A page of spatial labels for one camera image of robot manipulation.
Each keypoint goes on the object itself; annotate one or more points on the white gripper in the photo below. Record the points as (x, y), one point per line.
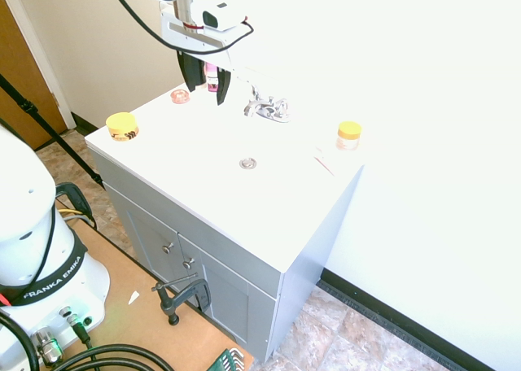
(191, 33)

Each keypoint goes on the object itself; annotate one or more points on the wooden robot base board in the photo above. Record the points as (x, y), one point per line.
(154, 314)

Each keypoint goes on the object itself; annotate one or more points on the pink-labelled bottle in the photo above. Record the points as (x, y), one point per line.
(211, 78)

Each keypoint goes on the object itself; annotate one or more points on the pink clear round dish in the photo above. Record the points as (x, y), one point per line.
(180, 96)

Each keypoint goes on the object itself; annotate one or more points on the chrome sink drain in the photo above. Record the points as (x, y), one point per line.
(248, 163)

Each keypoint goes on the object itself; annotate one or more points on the wide yellow-lidded jar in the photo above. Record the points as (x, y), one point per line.
(121, 127)

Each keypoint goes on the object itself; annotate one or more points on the grey vanity cabinet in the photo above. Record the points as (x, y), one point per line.
(211, 208)

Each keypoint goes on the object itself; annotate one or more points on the red thin stick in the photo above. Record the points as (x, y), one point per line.
(325, 165)

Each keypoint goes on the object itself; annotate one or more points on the small orange-lidded jar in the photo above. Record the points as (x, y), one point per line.
(348, 135)

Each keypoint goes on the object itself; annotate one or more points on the black tripod leg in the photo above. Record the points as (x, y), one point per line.
(45, 123)

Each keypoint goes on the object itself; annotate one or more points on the round metal cabinet knob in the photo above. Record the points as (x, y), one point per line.
(167, 247)
(188, 263)

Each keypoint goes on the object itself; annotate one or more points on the wooden door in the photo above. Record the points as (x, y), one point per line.
(24, 78)

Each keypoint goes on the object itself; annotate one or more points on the black metal C-clamp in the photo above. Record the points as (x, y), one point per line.
(183, 298)

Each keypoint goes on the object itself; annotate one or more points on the green hex key set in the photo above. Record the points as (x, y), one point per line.
(228, 359)

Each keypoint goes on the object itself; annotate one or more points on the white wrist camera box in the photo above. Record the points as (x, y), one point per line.
(220, 16)

